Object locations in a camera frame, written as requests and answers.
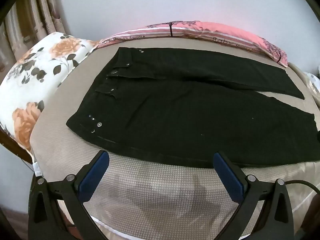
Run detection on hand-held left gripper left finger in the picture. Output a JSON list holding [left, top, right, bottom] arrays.
[[28, 150, 110, 240]]

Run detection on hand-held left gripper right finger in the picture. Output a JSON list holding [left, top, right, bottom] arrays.
[[212, 151, 295, 240]]

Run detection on black pants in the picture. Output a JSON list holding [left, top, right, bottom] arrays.
[[66, 47, 320, 168]]

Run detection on white floral pillow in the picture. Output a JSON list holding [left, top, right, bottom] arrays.
[[0, 32, 100, 153]]

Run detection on white crumpled cloth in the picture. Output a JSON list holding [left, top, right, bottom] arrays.
[[304, 71, 320, 98]]

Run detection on pink striped pillow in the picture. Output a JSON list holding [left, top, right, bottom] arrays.
[[96, 20, 288, 67]]

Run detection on beige patterned curtain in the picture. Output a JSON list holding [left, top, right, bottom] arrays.
[[0, 0, 73, 65]]

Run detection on black cable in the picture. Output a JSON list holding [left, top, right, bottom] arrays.
[[285, 180, 320, 194]]

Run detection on dark wooden bed frame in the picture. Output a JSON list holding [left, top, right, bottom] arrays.
[[0, 127, 33, 165]]

